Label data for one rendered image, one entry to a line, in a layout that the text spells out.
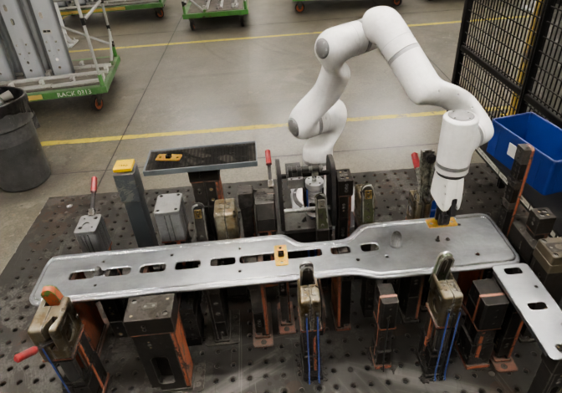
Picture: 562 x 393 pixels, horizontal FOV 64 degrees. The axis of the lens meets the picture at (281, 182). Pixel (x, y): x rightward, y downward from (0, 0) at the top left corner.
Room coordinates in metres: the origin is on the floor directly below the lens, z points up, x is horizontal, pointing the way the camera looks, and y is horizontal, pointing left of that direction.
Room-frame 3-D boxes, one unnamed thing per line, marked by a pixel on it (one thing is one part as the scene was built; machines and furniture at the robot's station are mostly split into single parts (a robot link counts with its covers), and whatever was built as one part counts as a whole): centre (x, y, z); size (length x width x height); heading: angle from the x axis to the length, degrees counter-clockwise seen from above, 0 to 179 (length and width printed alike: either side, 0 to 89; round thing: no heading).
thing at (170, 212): (1.11, 0.35, 0.90); 0.13 x 0.10 x 0.41; 2
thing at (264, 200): (1.15, 0.05, 0.89); 0.13 x 0.11 x 0.38; 2
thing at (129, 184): (1.27, 0.52, 0.92); 0.08 x 0.08 x 0.44; 2
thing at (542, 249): (0.85, -0.73, 0.88); 0.08 x 0.08 x 0.36; 2
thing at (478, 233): (0.95, 0.04, 1.00); 1.38 x 0.22 x 0.02; 92
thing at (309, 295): (0.78, -0.05, 0.87); 0.12 x 0.09 x 0.35; 2
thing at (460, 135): (0.97, -0.45, 1.34); 0.09 x 0.08 x 0.13; 121
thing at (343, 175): (1.18, -0.20, 0.91); 0.07 x 0.05 x 0.42; 2
